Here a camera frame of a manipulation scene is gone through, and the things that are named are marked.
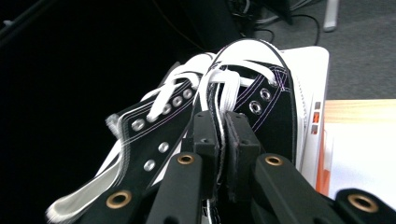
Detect orange and grey shoe rack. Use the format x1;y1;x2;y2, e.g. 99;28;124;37
279;46;332;195

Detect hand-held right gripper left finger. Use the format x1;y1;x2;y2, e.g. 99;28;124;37
181;110;219;200

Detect black canvas sneaker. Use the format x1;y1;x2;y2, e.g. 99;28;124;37
194;38;312;188
46;52;216;224

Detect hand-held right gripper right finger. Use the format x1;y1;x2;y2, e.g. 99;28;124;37
225;111;262;202

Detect white stand leg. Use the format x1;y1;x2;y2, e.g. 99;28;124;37
322;0;340;33

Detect black cable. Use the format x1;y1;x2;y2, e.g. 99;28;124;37
253;13;321;47

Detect dark equipment case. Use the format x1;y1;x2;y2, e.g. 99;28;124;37
183;0;242;50

